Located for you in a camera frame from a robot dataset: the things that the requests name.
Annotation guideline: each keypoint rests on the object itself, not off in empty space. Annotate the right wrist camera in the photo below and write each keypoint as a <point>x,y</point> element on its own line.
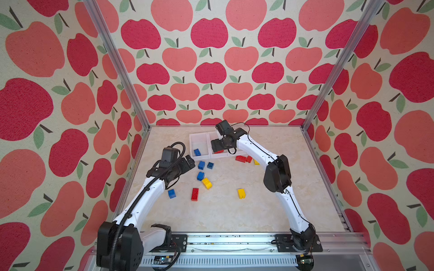
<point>224,128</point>

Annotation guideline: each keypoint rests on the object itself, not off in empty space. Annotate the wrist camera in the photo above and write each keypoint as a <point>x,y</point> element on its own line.
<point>169,155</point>
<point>224,128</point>

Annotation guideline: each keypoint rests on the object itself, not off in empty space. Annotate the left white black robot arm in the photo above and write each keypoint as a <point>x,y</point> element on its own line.
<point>120,244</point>

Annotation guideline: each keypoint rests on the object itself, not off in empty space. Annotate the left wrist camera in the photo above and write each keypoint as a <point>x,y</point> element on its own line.
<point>169,155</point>

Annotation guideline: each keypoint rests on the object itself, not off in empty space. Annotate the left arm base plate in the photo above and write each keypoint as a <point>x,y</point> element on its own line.
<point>178,241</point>

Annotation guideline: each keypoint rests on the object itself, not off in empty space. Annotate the yellow round lego brick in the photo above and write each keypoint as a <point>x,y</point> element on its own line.
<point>207,183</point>

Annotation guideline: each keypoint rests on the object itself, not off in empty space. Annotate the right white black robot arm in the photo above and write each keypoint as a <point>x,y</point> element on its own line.
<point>277,179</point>

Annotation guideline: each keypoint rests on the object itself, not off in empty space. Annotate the aluminium corner post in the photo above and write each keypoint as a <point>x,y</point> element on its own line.
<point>97,18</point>
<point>361,27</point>

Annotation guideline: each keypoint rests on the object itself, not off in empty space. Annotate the right aluminium corner post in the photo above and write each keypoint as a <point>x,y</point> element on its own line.
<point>361,27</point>

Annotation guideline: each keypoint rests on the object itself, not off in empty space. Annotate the aluminium front frame rail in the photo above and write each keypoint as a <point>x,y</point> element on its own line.
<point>332,251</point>

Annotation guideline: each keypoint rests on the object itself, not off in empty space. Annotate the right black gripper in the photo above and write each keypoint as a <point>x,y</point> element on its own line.
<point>216,145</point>

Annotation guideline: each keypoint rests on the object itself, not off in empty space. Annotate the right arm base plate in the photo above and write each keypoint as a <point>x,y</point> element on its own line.
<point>289,243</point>

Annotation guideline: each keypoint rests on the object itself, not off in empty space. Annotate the red long lego brick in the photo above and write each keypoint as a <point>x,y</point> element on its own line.
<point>241,158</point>

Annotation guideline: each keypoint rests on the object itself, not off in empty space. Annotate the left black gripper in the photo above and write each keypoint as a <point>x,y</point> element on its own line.
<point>186,166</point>

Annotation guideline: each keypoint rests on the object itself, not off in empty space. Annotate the left aluminium corner post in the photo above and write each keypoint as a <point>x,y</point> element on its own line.
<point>97,18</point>

